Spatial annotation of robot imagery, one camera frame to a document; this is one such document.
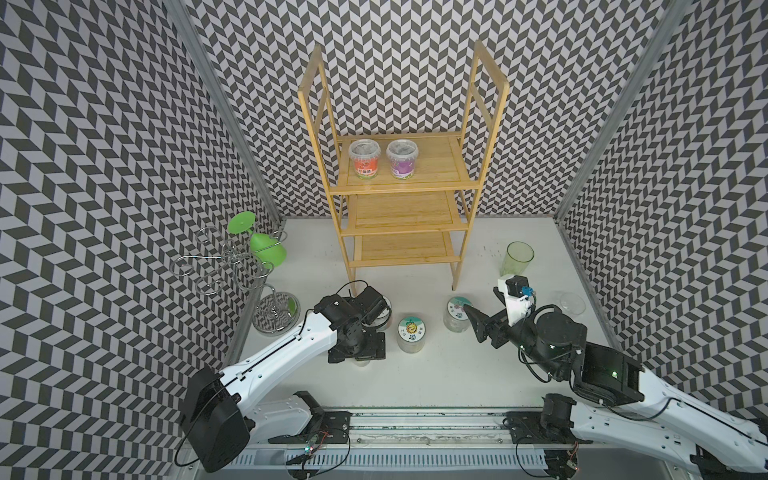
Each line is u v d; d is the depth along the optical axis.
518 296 0.51
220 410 0.38
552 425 0.64
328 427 0.72
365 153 0.63
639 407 0.43
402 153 0.62
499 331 0.54
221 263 1.93
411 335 0.80
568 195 1.12
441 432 0.74
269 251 0.84
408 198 0.82
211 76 0.81
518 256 0.93
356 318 0.56
